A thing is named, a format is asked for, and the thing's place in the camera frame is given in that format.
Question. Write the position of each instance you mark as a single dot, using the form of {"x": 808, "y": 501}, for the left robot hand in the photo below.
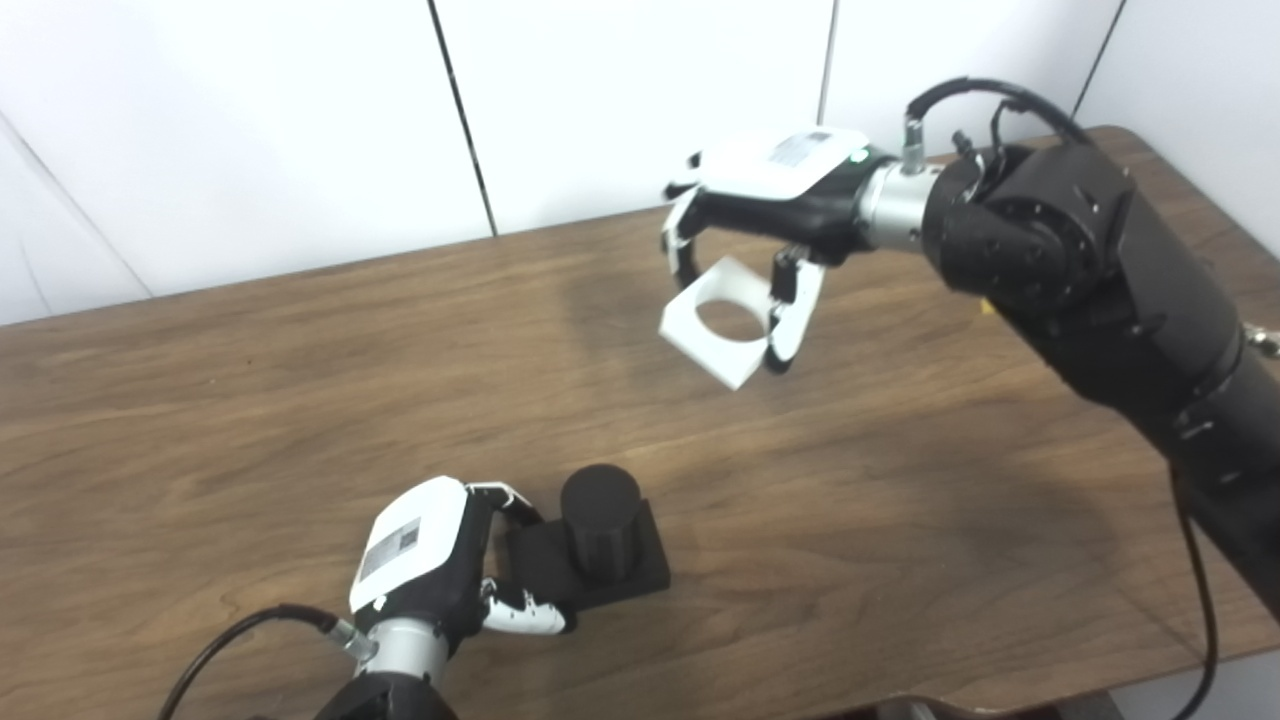
{"x": 410, "y": 540}

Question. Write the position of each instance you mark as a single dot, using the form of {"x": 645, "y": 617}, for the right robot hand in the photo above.
{"x": 780, "y": 170}

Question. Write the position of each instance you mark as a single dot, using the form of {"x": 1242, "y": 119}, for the black peg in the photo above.
{"x": 600, "y": 540}

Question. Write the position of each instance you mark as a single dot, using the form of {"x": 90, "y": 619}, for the white square piece with hole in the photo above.
{"x": 710, "y": 355}

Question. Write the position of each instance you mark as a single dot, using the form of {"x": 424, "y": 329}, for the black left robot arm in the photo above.
{"x": 395, "y": 680}

